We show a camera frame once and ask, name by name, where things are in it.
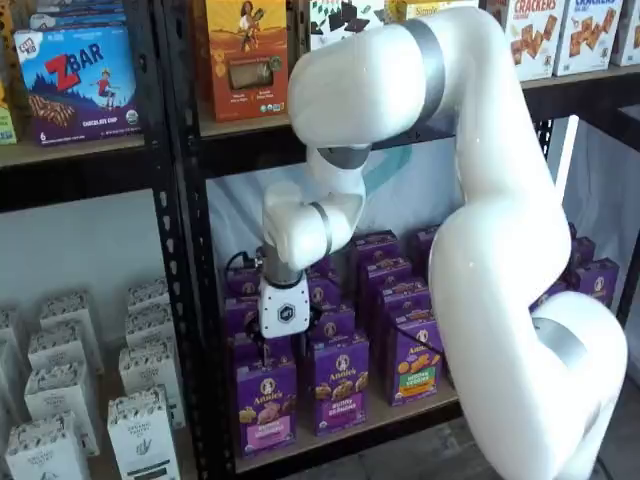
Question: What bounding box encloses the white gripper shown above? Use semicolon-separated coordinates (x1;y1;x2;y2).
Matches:
246;276;326;369

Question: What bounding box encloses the long thin black cable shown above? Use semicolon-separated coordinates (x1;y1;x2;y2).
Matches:
392;322;454;354

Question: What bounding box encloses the purple Annie's box violet patch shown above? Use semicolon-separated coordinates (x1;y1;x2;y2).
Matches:
312;303;357;346
305;272;343;311
308;255;335;279
306;330;371;437

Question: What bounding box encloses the purple Annie's chocolate bunnies box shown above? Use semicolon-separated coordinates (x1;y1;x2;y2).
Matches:
529;280;569;310

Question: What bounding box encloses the black metal shelving unit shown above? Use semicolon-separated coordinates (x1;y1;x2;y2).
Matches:
149;0;640;480
0;0;181;480

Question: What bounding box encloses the purple Annie's box pink patch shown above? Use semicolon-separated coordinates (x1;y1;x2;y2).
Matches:
235;355;300;460
232;327;294;369
224;295;261;334
221;265;266;303

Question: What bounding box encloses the blue Zbar box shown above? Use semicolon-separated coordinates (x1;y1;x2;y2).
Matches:
28;0;127;32

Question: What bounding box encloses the orange Revival box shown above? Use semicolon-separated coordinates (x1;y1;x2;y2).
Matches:
192;0;211;99
205;0;290;123

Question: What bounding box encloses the white cracker box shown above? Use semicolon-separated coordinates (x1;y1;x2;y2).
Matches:
609;0;640;68

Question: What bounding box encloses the pretzel crackers sea salt box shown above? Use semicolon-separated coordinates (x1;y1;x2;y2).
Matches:
552;0;626;77

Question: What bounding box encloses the white Organic Pantry box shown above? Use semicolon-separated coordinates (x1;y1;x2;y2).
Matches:
0;307;26;351
5;413;92;480
124;278;172;316
27;327;99;374
39;291;106;376
118;343;187;429
106;385;182;480
23;360;102;457
124;308;176;351
0;344;29;426

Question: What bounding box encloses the purple Annie's snack box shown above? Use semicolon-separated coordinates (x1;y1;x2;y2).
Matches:
569;258;621;306
564;236;597;266

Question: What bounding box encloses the yellow Bobo's box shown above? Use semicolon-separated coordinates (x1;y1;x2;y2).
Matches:
0;0;20;147

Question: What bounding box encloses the pretzel crackers cheddar box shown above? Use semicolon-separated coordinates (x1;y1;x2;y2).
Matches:
503;0;560;82

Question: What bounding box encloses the purple Zbar chocolate chip box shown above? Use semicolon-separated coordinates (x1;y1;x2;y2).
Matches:
13;25;145;147

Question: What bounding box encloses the white backdrop cloth teal stripe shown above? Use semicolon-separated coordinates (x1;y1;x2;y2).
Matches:
205;114;640;311

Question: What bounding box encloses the Simple Mills almond bar box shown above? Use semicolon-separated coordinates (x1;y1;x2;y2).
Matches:
387;0;451;22

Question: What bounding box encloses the Simple Mills chocolate thins box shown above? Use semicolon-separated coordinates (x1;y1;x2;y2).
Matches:
294;0;312;56
308;0;386;51

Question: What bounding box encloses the purple Annie's box yellow patch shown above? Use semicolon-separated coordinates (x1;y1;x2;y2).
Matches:
412;225;441;264

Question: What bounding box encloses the purple Annie's hidden veggies box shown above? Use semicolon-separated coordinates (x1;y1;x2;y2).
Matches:
375;284;432;326
385;312;446;408
366;255;414;296
351;229;401;271

